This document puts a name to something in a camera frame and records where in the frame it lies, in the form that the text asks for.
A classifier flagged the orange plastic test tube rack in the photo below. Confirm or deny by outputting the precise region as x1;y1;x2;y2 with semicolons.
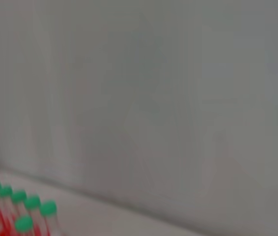
0;208;50;236

